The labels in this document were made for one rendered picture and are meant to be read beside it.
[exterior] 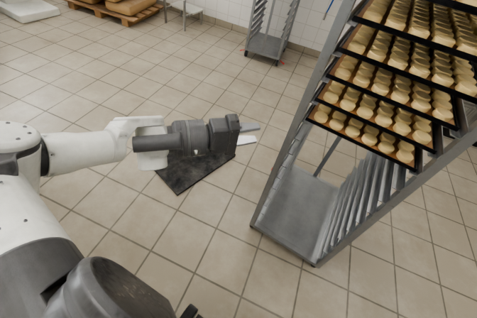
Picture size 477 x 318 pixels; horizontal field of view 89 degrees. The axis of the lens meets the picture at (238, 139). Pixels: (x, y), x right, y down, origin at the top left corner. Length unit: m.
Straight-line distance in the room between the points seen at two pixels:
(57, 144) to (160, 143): 0.17
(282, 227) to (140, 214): 0.95
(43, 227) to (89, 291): 0.11
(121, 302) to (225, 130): 0.41
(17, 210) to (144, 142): 0.26
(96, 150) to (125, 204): 1.41
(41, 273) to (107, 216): 1.61
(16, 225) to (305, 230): 1.58
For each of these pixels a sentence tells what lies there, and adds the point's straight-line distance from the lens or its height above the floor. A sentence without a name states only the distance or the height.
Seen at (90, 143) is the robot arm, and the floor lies 1.26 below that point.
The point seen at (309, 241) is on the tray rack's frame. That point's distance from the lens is 1.72.
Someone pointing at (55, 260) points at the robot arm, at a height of 1.36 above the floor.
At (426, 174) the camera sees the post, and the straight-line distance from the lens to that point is 1.00.
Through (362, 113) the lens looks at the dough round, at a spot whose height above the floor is 1.15.
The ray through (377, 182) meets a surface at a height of 0.77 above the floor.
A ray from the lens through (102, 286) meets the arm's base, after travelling 0.23.
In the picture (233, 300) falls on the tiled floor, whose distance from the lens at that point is 1.65.
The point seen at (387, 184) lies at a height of 0.86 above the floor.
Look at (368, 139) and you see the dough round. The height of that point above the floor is 1.06.
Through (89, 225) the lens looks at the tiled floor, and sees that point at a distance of 1.88.
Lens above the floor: 1.61
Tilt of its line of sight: 45 degrees down
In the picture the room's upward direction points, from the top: 13 degrees clockwise
